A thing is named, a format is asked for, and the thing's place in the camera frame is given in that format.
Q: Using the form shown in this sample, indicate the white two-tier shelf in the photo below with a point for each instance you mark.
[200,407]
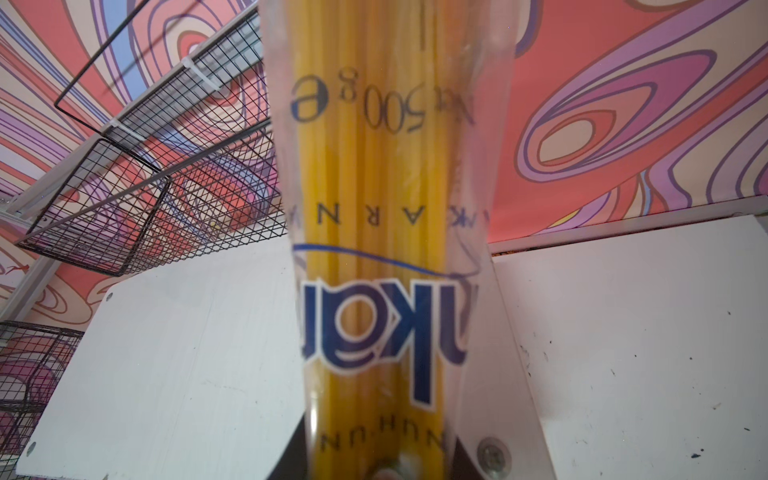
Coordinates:
[635,357]

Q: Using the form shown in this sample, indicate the black wire basket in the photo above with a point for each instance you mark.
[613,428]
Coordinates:
[186,169]
[33,361]

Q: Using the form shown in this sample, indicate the back black wire basket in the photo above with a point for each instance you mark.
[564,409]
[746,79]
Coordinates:
[186,169]

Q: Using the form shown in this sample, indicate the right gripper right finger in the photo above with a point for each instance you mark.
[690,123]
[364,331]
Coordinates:
[462,465]

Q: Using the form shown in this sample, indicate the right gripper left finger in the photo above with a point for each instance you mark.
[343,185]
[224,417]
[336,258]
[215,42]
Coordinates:
[293,462]

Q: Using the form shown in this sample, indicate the left black wire basket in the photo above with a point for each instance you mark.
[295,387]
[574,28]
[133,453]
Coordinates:
[33,361]

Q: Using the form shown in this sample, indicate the clear blue spaghetti bag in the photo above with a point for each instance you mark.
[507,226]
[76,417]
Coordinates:
[388,119]

